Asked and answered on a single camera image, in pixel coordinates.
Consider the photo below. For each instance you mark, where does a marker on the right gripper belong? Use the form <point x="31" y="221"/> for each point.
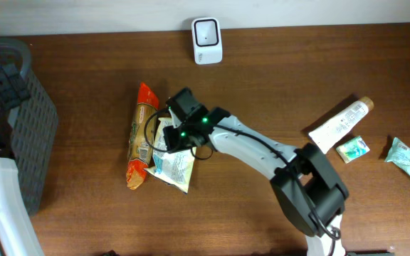
<point x="174" y="143"/>

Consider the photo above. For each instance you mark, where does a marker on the white wet wipes pack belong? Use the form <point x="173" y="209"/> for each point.
<point x="174" y="169"/>

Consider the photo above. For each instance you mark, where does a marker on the orange cracker snack pack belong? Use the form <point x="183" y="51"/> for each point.
<point x="140" y="153"/>

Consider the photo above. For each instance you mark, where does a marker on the white bamboo print tube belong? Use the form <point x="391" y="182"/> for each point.
<point x="335" y="128"/>

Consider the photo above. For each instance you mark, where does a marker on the small teal tissue pack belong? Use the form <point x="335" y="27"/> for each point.
<point x="353" y="149"/>

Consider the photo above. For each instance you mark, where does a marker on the teal sachet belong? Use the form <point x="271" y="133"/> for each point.
<point x="399" y="154"/>

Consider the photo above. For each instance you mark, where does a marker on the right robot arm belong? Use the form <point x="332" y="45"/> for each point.
<point x="308" y="189"/>

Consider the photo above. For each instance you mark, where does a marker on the white barcode scanner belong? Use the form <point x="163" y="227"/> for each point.
<point x="207" y="41"/>

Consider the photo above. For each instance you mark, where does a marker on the grey plastic basket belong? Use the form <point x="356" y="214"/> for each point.
<point x="28" y="121"/>

